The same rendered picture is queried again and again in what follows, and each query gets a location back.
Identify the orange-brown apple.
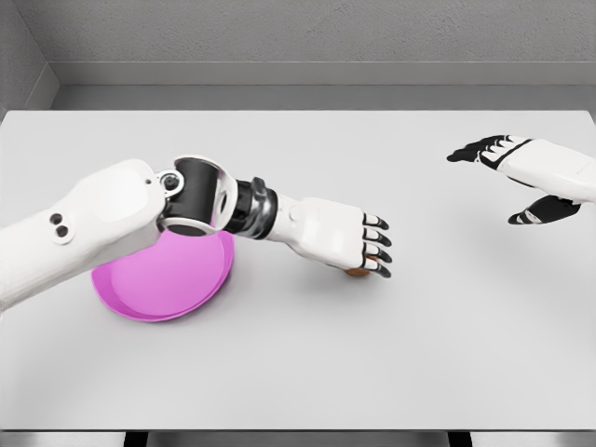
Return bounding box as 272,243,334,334
343,253,377,280

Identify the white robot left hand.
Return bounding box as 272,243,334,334
296,197,394,279

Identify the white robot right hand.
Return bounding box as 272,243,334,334
446,134,596,225

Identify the pink round plate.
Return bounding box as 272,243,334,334
90,230,236,325

